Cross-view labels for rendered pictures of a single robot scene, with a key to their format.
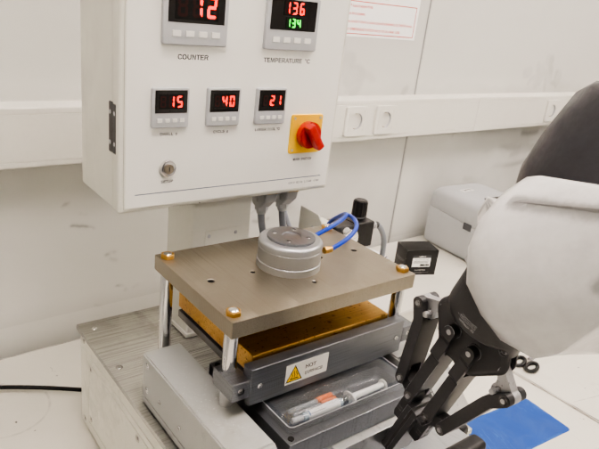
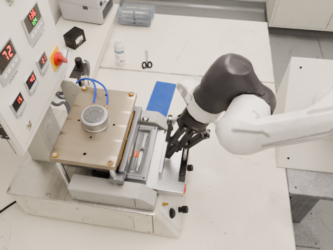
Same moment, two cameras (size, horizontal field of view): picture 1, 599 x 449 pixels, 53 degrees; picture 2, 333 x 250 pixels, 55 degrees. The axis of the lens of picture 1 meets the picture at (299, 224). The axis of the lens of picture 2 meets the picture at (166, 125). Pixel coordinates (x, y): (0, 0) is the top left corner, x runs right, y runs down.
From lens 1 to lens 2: 49 cm
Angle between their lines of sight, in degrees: 45
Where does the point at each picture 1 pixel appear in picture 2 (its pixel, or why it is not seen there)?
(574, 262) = (255, 142)
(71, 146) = not seen: outside the picture
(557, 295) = (252, 149)
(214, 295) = (94, 159)
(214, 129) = (32, 93)
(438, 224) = (68, 10)
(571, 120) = (221, 80)
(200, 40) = (13, 68)
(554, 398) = (164, 74)
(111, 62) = not seen: outside the picture
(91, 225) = not seen: outside the picture
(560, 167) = (221, 93)
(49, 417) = (11, 223)
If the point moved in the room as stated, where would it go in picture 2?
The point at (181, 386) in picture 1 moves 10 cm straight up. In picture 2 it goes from (95, 189) to (89, 171)
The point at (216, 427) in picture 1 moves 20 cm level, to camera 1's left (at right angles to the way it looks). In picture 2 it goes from (122, 193) to (59, 240)
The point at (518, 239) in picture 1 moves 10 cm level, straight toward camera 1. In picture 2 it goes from (239, 140) to (265, 182)
